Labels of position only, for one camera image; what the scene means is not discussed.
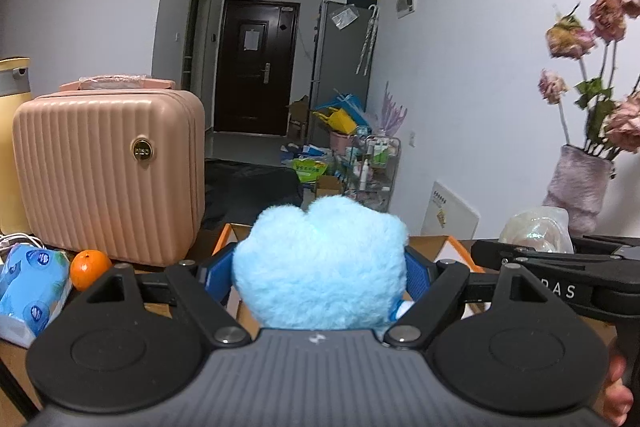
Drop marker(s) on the yellow water jug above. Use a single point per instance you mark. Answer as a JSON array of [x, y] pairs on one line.
[[12, 132]]

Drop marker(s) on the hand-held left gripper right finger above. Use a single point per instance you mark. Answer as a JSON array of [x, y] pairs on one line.
[[417, 269]]

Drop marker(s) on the purple textured vase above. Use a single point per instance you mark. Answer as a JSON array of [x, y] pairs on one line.
[[577, 187]]

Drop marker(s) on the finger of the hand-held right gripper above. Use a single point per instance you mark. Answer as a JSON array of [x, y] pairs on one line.
[[530, 252]]

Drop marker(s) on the clear plastic pouch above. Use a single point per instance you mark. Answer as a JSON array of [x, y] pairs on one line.
[[344, 17]]

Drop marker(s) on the dark brown entrance door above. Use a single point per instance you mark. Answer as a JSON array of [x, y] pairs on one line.
[[250, 97]]

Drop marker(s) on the crumpled clear plastic bag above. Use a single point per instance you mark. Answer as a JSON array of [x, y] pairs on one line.
[[532, 229]]

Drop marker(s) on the side door frame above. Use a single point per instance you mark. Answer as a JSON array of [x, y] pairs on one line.
[[192, 42]]

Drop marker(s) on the blue and yellow bags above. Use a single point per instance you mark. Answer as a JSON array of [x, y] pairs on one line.
[[342, 114]]

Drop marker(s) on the orange-edged cardboard box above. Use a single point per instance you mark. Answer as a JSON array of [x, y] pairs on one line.
[[431, 247]]

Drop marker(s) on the pink bucket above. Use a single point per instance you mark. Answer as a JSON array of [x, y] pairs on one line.
[[341, 142]]

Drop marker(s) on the person's right hand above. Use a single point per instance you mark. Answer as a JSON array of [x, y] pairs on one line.
[[617, 399]]

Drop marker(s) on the brown floor carton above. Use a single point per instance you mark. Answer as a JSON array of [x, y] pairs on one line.
[[299, 114]]

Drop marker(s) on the light blue plush heart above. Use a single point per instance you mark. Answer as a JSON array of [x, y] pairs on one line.
[[320, 262]]

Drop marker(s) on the white folded umbrella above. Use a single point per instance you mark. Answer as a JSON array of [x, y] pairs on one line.
[[367, 42]]

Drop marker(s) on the green and white bag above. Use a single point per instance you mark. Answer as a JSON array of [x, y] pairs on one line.
[[310, 171]]

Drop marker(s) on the blue tissue packet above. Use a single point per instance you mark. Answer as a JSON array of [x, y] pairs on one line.
[[32, 287]]

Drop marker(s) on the pink ribbed suitcase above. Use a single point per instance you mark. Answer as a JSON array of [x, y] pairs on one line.
[[100, 187]]

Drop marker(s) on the bunch of dried roses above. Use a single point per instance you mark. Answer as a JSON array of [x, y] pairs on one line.
[[570, 34]]

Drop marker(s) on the orange fruit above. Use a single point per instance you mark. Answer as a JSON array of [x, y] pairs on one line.
[[90, 270]]

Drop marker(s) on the grey refrigerator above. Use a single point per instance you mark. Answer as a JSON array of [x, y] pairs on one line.
[[337, 67]]

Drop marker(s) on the black floor bag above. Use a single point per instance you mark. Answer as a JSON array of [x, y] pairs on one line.
[[250, 192]]

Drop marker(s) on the white leaning board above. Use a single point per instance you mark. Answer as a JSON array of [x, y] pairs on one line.
[[450, 212]]

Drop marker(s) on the purple feather decoration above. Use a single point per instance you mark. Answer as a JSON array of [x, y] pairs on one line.
[[392, 109]]

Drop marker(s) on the white paper notice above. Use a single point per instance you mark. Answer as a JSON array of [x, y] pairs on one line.
[[251, 41]]

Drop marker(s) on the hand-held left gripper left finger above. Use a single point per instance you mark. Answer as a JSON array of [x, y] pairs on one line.
[[220, 269]]

